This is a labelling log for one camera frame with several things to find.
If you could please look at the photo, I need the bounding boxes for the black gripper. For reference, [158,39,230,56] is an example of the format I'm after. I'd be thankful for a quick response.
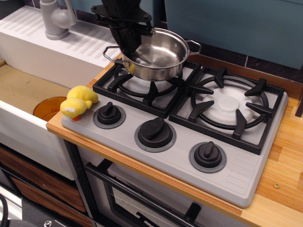
[91,0,154,55]

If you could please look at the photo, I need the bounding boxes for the stainless steel pot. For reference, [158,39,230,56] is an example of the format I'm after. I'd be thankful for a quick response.
[103,28,202,81]

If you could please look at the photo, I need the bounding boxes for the yellow stuffed duck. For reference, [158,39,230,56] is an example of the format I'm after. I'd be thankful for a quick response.
[60,85,98,121]

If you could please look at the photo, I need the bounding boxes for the black left stove knob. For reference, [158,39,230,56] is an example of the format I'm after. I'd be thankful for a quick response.
[93,102,126,130]

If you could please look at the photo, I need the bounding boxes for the black stove knob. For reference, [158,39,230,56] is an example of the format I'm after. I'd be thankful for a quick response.
[134,117,177,153]
[189,141,227,174]
[93,102,126,130]

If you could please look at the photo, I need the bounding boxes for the black middle stove knob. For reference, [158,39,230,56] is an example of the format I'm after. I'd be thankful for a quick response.
[134,117,177,153]

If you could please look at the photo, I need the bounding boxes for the grey toy stove top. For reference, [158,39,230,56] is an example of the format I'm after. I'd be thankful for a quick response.
[62,61,288,207]

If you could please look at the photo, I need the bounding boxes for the black right stove knob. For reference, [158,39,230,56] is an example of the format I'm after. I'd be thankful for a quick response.
[189,141,227,174]

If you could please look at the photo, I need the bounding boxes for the black left burner grate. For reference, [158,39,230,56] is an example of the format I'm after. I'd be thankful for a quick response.
[93,61,202,118]

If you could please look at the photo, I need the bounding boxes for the black burner grate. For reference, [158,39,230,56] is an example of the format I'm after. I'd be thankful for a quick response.
[93,61,202,118]
[169,66,288,155]

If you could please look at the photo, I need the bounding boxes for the grey toy faucet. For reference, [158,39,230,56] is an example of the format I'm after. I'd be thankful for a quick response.
[40,0,76,40]

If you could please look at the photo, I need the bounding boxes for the white toy sink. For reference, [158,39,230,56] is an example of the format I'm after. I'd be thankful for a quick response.
[0,6,116,180]

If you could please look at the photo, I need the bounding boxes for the orange plastic bowl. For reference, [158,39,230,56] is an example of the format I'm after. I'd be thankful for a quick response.
[33,96,66,122]

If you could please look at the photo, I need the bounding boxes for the black right burner grate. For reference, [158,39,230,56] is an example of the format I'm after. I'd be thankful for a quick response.
[169,66,288,155]

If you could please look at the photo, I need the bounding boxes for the wooden drawer front upper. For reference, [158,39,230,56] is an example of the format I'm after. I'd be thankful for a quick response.
[0,146,82,206]

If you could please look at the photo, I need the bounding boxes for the wooden drawer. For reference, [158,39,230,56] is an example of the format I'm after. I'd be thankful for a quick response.
[11,177,94,227]
[0,146,82,206]

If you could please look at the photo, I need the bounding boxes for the wooden drawer front lower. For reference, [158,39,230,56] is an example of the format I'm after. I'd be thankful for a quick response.
[11,177,94,227]

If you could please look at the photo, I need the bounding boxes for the oven door with handle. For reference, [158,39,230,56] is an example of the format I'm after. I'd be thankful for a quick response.
[85,159,241,227]

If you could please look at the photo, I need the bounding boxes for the black braided cable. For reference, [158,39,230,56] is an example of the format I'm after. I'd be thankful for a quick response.
[0,193,10,227]

